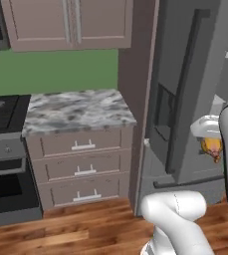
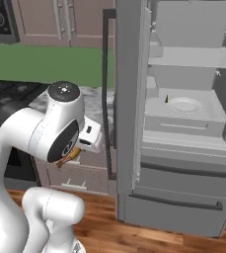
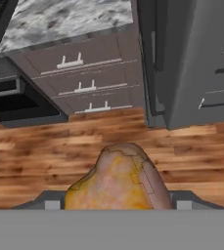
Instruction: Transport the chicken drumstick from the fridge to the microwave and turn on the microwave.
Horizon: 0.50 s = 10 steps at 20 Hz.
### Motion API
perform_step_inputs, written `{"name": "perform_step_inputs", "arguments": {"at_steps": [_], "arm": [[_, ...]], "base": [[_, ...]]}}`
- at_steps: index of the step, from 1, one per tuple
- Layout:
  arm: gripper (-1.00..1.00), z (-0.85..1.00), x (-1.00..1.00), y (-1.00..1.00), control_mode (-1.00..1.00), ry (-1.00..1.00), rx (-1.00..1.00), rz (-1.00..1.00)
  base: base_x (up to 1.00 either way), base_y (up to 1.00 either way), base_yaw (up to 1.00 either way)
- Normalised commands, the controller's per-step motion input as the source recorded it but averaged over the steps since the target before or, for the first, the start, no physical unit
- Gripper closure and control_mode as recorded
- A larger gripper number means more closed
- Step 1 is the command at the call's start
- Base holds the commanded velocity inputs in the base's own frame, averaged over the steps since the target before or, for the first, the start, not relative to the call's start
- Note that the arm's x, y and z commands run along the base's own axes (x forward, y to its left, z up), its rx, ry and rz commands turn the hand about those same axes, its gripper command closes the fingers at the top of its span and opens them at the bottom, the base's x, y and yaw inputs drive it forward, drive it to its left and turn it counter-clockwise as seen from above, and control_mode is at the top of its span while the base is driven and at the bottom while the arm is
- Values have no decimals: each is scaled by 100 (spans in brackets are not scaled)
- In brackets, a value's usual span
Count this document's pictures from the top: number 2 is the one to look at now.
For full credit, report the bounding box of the grey fridge inner drawer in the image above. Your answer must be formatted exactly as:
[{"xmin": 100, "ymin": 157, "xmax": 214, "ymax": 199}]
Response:
[{"xmin": 143, "ymin": 112, "xmax": 226, "ymax": 138}]

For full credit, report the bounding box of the black stove with hob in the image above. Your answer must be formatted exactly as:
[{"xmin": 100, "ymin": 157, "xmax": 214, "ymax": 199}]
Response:
[{"xmin": 0, "ymin": 79, "xmax": 50, "ymax": 192}]

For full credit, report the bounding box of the dark freezer drawer handle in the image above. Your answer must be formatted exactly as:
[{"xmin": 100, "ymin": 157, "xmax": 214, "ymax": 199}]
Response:
[
  {"xmin": 139, "ymin": 161, "xmax": 226, "ymax": 180},
  {"xmin": 127, "ymin": 192, "xmax": 224, "ymax": 211}
]

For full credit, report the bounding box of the grey freezer drawer front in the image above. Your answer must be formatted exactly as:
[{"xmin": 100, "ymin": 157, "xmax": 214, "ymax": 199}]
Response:
[
  {"xmin": 137, "ymin": 154, "xmax": 226, "ymax": 200},
  {"xmin": 117, "ymin": 188, "xmax": 226, "ymax": 239}
]

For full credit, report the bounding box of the grey fridge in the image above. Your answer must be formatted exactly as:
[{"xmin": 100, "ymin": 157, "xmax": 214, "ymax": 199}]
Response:
[{"xmin": 114, "ymin": 0, "xmax": 226, "ymax": 239}]

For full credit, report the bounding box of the white plate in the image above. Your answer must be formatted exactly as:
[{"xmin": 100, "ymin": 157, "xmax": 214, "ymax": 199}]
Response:
[{"xmin": 167, "ymin": 96, "xmax": 205, "ymax": 115}]

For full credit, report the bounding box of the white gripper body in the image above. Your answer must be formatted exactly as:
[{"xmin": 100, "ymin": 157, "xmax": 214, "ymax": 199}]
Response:
[{"xmin": 78, "ymin": 131, "xmax": 105, "ymax": 155}]

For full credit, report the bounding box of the dark fridge door handle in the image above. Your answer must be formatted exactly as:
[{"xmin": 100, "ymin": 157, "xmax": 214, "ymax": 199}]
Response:
[{"xmin": 101, "ymin": 8, "xmax": 117, "ymax": 181}]

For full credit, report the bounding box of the beige cupboard door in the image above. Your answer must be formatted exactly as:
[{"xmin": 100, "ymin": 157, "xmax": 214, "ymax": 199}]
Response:
[
  {"xmin": 11, "ymin": 0, "xmax": 67, "ymax": 47},
  {"xmin": 66, "ymin": 0, "xmax": 116, "ymax": 49}
]

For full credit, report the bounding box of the brown chicken drumstick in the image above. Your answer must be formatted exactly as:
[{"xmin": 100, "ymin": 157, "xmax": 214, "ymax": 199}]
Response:
[{"xmin": 55, "ymin": 147, "xmax": 83, "ymax": 170}]

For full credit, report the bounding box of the silver cupboard handle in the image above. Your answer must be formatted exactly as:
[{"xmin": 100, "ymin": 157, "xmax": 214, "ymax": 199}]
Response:
[
  {"xmin": 62, "ymin": 0, "xmax": 75, "ymax": 42},
  {"xmin": 52, "ymin": 0, "xmax": 63, "ymax": 42}
]

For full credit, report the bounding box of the beige drawer front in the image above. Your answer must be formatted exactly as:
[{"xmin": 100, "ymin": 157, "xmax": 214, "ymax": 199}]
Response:
[
  {"xmin": 69, "ymin": 149, "xmax": 110, "ymax": 170},
  {"xmin": 44, "ymin": 163, "xmax": 113, "ymax": 196}
]

